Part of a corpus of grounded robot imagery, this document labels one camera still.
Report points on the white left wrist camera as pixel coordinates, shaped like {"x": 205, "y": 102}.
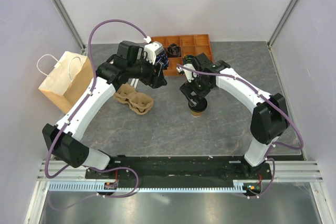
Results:
{"x": 152, "y": 50}

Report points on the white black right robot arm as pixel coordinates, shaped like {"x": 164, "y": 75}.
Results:
{"x": 268, "y": 111}

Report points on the blue striped rolled cloth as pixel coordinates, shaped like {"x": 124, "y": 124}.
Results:
{"x": 164, "y": 60}

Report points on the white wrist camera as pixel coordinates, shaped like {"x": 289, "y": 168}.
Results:
{"x": 188, "y": 70}
{"x": 152, "y": 50}

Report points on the aluminium front rail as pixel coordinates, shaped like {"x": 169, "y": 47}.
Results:
{"x": 297, "y": 171}

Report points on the black plastic cup lid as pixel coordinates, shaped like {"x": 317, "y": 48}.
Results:
{"x": 201, "y": 106}

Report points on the aluminium frame post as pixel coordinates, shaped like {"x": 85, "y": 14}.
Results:
{"x": 68, "y": 22}
{"x": 282, "y": 22}

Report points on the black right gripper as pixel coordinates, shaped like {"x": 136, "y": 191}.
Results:
{"x": 187, "y": 88}

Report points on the black rolled cloth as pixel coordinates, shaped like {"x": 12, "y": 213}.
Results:
{"x": 173, "y": 51}

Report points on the blue yellow rolled cloth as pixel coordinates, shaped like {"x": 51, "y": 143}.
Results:
{"x": 188, "y": 59}

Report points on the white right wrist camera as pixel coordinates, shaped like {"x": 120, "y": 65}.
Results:
{"x": 188, "y": 70}

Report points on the brown paper bag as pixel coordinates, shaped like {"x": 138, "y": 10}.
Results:
{"x": 68, "y": 80}

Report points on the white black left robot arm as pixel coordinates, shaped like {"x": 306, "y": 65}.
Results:
{"x": 131, "y": 61}

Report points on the pulp cardboard cup carrier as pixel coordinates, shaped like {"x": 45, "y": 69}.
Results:
{"x": 140, "y": 103}

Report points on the aluminium frame post right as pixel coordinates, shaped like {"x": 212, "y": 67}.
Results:
{"x": 282, "y": 22}

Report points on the orange wooden compartment tray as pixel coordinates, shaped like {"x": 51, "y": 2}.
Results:
{"x": 189, "y": 44}

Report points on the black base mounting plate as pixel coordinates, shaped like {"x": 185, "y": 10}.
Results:
{"x": 181, "y": 170}

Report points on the aluminium frame post left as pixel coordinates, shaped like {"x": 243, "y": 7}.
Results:
{"x": 68, "y": 22}

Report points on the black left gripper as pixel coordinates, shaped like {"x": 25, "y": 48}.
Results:
{"x": 155, "y": 80}

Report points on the brown paper coffee cup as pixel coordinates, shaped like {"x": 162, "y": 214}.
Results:
{"x": 196, "y": 113}

